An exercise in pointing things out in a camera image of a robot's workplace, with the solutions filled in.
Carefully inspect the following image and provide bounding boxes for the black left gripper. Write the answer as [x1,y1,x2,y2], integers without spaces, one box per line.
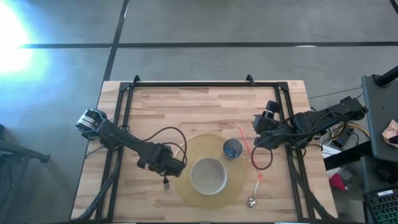
[136,142,185,179]

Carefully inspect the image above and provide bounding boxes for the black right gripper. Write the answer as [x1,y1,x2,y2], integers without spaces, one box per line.
[251,100,295,151]

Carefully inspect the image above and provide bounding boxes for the blue mesh cup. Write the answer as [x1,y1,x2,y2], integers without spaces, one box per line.
[223,138,244,161]

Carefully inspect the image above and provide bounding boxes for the grey ceramic bowl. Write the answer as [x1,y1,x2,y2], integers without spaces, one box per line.
[190,157,228,196]

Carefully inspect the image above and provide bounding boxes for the round yellow woven placemat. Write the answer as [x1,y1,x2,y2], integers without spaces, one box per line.
[172,133,246,210]

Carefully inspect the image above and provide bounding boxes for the white paper on floor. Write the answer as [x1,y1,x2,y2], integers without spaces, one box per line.
[320,143,336,159]

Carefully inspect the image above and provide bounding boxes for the black power box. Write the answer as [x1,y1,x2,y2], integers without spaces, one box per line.
[331,126,355,147]

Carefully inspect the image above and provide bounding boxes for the black angled bar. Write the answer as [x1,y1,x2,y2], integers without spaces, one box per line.
[323,141,373,171]

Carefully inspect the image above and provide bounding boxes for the red object on floor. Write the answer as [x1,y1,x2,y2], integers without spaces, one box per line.
[328,172,346,191]

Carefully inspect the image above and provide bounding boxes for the dark grey side table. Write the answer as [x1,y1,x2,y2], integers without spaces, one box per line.
[361,73,398,162]

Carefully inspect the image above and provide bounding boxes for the brown crumpled paper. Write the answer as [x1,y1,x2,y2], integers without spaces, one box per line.
[381,119,398,147]

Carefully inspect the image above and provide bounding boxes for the black pole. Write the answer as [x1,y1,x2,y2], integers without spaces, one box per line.
[374,65,398,88]

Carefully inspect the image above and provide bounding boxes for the black floor stand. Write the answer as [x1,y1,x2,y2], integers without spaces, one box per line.
[0,123,51,164]

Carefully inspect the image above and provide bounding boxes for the black backlit keyboard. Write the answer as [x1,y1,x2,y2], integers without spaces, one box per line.
[363,185,398,224]

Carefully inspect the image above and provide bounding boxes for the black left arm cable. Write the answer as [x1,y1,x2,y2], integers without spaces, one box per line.
[144,126,188,164]

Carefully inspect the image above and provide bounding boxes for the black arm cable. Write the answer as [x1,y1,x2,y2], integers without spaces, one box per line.
[250,136,274,171]
[144,126,188,164]

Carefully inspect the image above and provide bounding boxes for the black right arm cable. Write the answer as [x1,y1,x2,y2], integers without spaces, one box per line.
[250,136,274,171]

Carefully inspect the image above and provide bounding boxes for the thin grey floor cable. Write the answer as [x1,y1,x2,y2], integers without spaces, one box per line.
[308,86,363,100]

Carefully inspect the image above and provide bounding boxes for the black metal table frame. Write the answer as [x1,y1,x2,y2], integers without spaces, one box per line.
[72,74,338,223]

